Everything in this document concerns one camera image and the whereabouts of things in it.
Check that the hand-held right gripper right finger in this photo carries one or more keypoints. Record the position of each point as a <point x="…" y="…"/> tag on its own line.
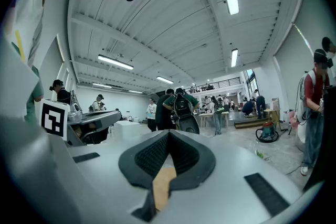
<point x="199" y="165"/>

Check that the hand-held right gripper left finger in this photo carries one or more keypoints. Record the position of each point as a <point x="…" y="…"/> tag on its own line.
<point x="147" y="173"/>

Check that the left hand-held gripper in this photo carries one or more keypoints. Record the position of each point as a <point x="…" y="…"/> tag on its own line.
<point x="86" y="119"/>

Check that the white foam box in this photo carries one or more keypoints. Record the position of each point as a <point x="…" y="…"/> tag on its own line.
<point x="127" y="129"/>

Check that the light wooden work table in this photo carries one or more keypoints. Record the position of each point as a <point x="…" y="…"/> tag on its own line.
<point x="207" y="116"/>

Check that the low wooden platform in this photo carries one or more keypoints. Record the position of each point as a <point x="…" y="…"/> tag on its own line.
<point x="249" y="122"/>

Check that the teal canister vacuum cleaner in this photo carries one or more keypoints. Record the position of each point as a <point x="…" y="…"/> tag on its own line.
<point x="267" y="133"/>

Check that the black balcony railing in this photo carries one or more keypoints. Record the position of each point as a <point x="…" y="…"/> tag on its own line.
<point x="218" y="84"/>

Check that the person's white shirt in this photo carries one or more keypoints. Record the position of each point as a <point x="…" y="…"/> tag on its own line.
<point x="31" y="13"/>

